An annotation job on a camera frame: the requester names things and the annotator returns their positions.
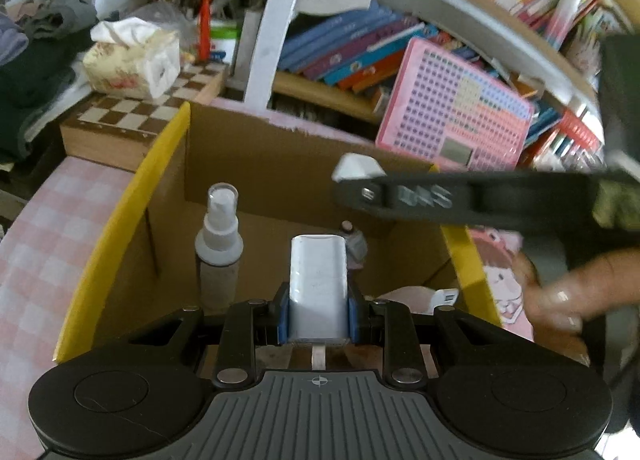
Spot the wooden chessboard box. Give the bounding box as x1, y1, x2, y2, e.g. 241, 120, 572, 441
59, 62, 232, 172

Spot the wooden shelf board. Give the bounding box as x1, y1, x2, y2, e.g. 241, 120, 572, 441
270, 69, 386, 125

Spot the white spray bottle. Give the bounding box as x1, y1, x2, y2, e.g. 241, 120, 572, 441
194, 182, 246, 312

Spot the pink cartoon printed box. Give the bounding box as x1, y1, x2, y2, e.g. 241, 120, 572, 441
466, 227, 537, 342

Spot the clear plastic bag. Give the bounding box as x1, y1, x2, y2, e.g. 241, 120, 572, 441
134, 0, 202, 44

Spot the white barcode packet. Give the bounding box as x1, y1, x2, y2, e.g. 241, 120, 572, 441
374, 287, 462, 317

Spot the green and white container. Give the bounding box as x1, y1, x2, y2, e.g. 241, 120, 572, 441
209, 22, 239, 67

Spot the small grey capped bottle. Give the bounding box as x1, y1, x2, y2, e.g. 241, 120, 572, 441
340, 220, 371, 271

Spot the brown cardboard box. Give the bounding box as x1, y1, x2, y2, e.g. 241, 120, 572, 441
51, 100, 507, 367

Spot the person's right hand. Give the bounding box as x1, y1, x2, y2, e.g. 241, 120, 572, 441
514, 244, 640, 357

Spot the white thick book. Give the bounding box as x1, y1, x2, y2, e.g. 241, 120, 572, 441
294, 0, 377, 17

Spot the dark clothes pile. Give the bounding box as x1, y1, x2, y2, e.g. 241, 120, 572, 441
0, 0, 97, 162

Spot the pink button learning board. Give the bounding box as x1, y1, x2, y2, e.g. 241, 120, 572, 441
374, 37, 537, 172

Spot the small white plastic piece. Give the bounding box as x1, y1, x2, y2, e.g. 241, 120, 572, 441
332, 152, 387, 184

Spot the red glue bottle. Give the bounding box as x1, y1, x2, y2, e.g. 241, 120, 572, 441
196, 0, 218, 64

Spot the stack of flat books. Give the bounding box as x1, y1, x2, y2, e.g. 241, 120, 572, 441
276, 4, 442, 97

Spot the floral tissue pack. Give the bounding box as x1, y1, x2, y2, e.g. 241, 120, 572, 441
81, 17, 182, 102

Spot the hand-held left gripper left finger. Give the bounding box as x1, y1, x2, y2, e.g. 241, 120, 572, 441
127, 283, 292, 387

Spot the white shelf frame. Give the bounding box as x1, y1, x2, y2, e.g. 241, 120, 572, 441
244, 0, 328, 112

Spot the row of thin red books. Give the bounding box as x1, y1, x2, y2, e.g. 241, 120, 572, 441
519, 90, 607, 172

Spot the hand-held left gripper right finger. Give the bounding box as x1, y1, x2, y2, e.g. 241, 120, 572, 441
346, 283, 507, 387

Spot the pink checked tablecloth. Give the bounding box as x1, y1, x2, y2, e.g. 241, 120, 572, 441
0, 154, 137, 460

